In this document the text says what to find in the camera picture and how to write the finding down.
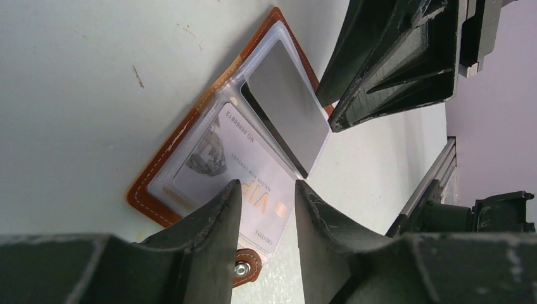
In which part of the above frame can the brown leather card holder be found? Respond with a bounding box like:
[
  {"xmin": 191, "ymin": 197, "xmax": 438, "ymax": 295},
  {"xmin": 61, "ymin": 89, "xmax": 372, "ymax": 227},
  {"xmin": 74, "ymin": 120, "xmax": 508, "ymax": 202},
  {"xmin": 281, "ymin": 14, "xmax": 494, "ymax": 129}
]
[{"xmin": 125, "ymin": 7, "xmax": 333, "ymax": 287}]

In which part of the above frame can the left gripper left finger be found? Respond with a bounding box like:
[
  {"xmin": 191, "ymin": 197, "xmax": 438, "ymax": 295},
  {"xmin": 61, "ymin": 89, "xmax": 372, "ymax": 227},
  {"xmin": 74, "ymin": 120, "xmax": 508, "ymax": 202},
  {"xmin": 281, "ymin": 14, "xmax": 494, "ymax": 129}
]
[{"xmin": 1, "ymin": 180, "xmax": 242, "ymax": 303}]

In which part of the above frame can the aluminium frame rail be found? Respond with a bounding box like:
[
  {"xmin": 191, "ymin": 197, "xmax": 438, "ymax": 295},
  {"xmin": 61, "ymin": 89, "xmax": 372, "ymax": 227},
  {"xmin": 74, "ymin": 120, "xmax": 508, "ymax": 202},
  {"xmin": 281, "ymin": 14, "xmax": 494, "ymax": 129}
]
[{"xmin": 385, "ymin": 137, "xmax": 457, "ymax": 238}]

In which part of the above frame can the white VIP card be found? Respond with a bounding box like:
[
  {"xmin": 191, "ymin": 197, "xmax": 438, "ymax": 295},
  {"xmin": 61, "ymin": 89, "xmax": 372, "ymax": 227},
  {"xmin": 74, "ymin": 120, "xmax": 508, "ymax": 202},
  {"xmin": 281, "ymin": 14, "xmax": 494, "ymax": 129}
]
[{"xmin": 172, "ymin": 103, "xmax": 295, "ymax": 258}]

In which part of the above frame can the grey credit card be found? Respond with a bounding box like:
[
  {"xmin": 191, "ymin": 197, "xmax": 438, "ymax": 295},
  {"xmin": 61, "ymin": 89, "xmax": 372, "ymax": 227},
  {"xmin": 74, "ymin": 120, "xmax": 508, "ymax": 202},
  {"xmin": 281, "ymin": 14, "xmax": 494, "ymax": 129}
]
[{"xmin": 241, "ymin": 40, "xmax": 329, "ymax": 179}]

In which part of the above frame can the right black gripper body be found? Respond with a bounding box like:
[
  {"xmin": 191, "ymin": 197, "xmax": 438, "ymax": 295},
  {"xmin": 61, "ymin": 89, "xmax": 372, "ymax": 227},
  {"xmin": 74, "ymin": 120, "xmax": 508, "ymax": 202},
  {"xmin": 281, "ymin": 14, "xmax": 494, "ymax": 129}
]
[{"xmin": 459, "ymin": 0, "xmax": 514, "ymax": 78}]

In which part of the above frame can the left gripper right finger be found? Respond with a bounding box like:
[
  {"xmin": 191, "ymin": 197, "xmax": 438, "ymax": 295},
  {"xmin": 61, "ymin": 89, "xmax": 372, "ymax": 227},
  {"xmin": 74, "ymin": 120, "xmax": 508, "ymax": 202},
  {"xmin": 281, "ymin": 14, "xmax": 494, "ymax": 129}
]
[{"xmin": 295, "ymin": 180, "xmax": 536, "ymax": 303}]

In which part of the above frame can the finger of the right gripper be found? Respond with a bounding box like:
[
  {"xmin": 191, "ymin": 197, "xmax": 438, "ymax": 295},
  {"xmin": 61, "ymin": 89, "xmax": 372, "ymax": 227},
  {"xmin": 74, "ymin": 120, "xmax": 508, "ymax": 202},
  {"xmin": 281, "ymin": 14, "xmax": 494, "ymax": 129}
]
[
  {"xmin": 316, "ymin": 0, "xmax": 397, "ymax": 106},
  {"xmin": 328, "ymin": 0, "xmax": 461, "ymax": 132}
]

